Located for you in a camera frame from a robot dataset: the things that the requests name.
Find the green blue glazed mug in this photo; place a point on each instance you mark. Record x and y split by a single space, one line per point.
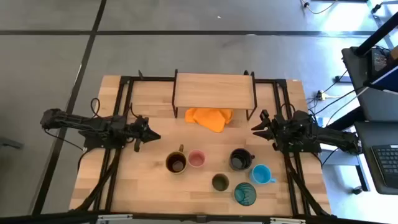
176 163

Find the beige tumbler cup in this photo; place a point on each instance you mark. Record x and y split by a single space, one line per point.
220 182

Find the white power strip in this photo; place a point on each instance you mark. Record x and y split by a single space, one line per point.
321 96

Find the black laptop keyboard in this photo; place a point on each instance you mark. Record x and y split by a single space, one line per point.
387 165

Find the black speckled mug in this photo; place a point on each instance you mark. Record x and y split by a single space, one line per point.
240 159

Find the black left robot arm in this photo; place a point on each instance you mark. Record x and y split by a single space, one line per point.
77 119

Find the wooden shelf black metal legs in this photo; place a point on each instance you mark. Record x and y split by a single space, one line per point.
214 90

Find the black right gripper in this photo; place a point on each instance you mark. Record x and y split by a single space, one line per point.
280 132

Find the white frame label plate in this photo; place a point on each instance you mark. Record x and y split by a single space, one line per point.
115 217
287 221

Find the pink cup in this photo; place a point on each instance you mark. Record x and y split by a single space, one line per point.
196 158

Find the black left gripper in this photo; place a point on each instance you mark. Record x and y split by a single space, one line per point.
136 127

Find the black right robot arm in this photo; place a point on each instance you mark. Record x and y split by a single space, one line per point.
329 135

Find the black metal table frame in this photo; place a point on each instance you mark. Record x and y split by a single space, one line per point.
125 79

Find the teal patterned glass cup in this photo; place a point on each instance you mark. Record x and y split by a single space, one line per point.
245 194

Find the orange cloth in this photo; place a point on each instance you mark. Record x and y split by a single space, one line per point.
208 119

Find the black desk with equipment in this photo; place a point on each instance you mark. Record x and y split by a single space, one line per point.
373 105

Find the black desk with laptop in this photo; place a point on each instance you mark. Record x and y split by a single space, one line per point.
363 155

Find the black caster wheel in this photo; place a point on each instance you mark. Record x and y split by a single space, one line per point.
357 190

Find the black diagonal pole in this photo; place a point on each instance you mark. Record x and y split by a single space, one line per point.
376 35

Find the light blue mug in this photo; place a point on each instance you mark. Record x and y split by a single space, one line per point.
260 174

